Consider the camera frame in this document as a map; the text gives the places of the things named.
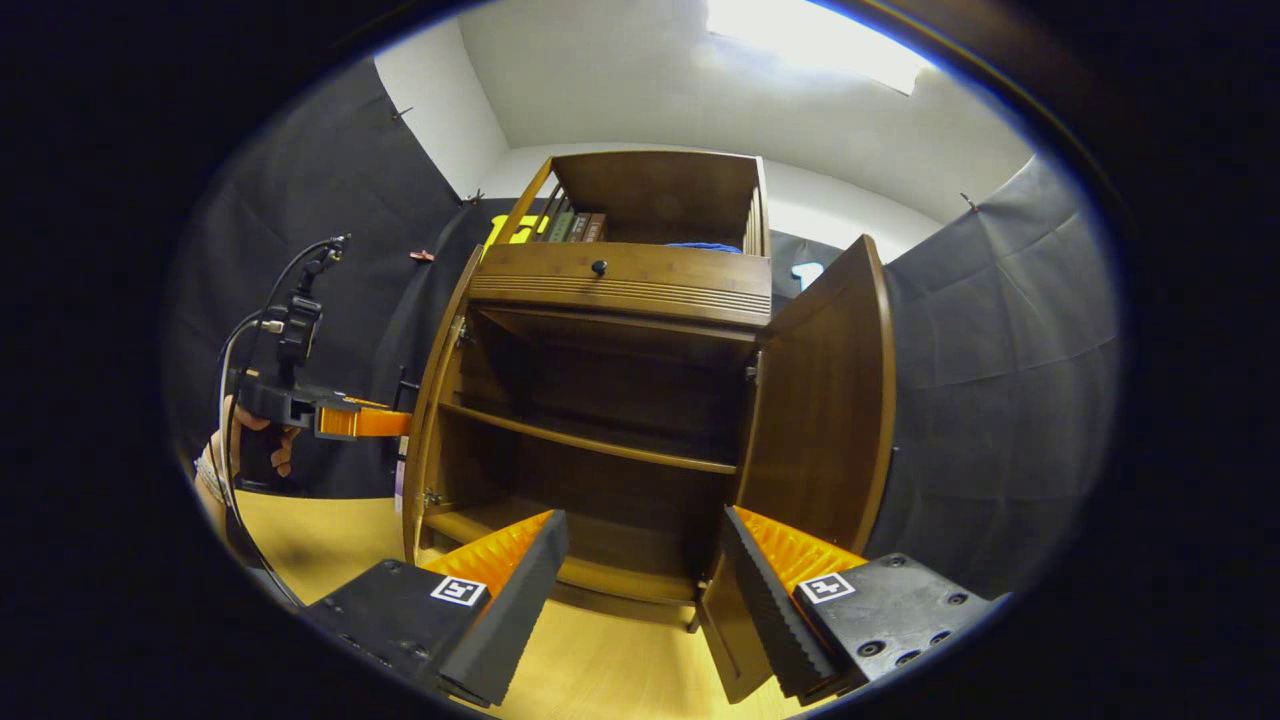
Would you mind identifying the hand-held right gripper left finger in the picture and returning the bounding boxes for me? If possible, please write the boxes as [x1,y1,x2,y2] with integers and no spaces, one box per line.
[300,508,572,709]

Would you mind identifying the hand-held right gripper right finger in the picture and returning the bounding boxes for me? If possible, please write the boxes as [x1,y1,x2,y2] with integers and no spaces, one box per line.
[720,505,1006,706]

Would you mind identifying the wooden cabinet drawer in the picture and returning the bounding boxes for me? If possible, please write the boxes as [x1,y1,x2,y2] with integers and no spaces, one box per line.
[468,242,773,329]

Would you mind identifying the black cable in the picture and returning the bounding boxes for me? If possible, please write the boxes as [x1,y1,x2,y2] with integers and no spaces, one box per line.
[216,235,349,606]

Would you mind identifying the wooden double-door shoe cabinet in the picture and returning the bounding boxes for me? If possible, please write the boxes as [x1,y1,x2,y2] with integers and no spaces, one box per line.
[400,150,898,706]

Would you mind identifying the wooden inner shelf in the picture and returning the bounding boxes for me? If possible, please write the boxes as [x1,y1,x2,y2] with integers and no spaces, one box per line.
[440,400,739,477]

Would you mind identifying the black backdrop cloth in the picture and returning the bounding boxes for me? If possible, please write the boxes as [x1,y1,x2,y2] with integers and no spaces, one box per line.
[165,55,1123,601]

